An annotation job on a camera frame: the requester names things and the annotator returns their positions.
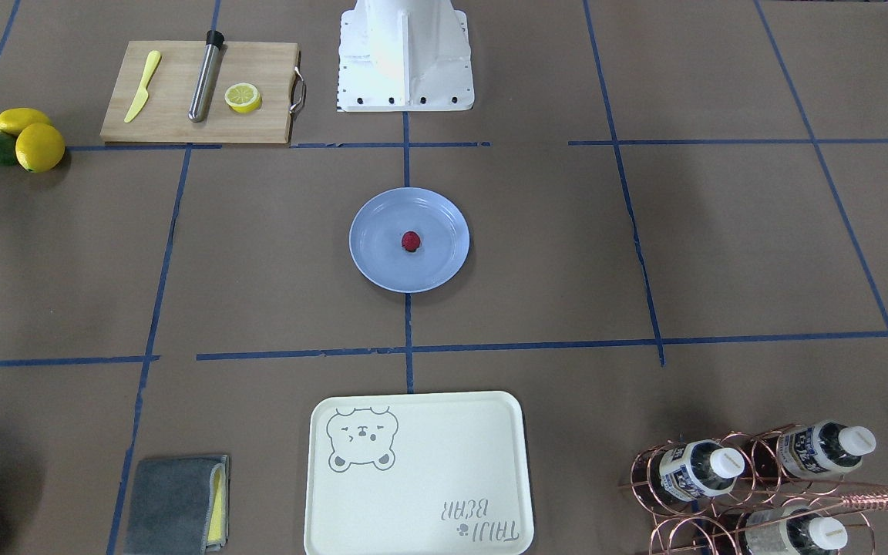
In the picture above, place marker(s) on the red strawberry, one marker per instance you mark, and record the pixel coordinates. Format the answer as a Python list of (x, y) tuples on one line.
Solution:
[(411, 241)]

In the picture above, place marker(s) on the blue plate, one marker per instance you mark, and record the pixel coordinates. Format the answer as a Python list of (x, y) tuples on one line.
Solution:
[(374, 240)]

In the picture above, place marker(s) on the cream bear tray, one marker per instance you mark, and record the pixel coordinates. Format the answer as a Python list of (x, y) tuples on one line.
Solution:
[(434, 473)]

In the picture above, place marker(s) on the half lemon slice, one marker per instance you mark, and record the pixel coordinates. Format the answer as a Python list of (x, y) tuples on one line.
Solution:
[(243, 97)]

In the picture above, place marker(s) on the dark drink bottle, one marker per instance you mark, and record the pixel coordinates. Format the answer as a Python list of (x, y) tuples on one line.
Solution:
[(824, 449), (698, 470), (799, 535)]

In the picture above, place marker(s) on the steel cylinder tool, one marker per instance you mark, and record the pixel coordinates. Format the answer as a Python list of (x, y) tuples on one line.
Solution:
[(203, 90)]

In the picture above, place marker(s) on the yellow plastic knife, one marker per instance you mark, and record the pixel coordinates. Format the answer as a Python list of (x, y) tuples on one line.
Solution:
[(142, 93)]

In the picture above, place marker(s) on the yellow lemon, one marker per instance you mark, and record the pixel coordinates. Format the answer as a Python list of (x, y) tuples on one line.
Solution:
[(13, 121), (39, 148)]

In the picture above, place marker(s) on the copper wire bottle rack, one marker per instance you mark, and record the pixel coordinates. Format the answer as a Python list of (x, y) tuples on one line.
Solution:
[(717, 524)]

